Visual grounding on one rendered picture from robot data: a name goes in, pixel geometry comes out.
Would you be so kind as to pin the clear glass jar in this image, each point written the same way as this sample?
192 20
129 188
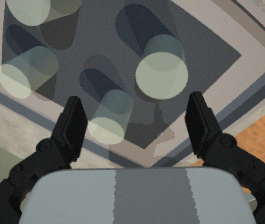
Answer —
109 122
36 12
162 72
25 73

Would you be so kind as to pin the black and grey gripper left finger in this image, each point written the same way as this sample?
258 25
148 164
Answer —
51 154

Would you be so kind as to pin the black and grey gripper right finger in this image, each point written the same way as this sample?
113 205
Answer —
221 151

